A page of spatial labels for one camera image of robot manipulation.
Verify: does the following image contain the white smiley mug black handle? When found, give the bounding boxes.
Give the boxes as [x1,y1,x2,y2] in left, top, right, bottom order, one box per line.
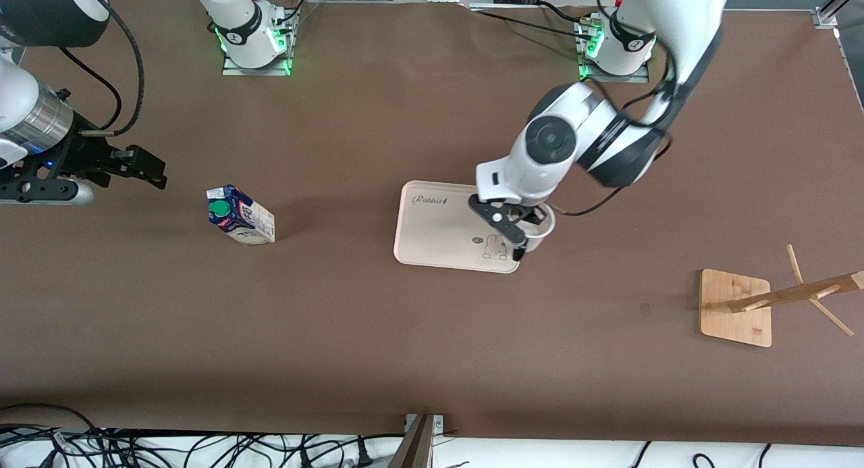
[513,203,556,262]

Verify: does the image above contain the blue white milk carton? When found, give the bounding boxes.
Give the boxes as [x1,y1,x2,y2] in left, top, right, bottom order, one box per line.
[206,184,276,246]

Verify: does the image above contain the wooden cup rack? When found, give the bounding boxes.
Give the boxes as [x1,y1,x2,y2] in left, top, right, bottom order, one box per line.
[699,244,864,348]

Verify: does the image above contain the cream rabbit print tray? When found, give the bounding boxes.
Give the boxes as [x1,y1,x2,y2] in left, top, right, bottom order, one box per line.
[394,180,523,274]

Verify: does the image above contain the aluminium corner profile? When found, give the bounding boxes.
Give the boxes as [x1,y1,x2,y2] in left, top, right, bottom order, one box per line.
[813,0,864,30]

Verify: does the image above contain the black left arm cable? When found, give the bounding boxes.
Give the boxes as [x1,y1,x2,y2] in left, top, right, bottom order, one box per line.
[553,22,676,217]

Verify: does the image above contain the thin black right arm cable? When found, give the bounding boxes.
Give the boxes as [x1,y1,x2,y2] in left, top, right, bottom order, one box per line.
[59,46,124,130]

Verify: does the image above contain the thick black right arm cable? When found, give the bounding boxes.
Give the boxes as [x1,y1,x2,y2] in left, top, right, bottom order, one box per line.
[78,0,146,138]

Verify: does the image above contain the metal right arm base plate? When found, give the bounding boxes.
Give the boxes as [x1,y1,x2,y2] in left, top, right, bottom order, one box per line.
[221,1,293,76]

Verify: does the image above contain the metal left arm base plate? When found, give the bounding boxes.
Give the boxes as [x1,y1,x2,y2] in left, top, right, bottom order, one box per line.
[576,19,651,84]

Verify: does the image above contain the long black table cable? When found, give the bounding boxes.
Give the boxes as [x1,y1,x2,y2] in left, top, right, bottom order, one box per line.
[469,7,598,42]

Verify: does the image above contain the short black table cable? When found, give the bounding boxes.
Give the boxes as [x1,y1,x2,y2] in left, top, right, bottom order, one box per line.
[537,1,601,26]

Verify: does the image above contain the metal table edge bracket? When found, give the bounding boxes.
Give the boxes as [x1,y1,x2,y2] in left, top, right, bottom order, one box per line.
[403,413,446,468]

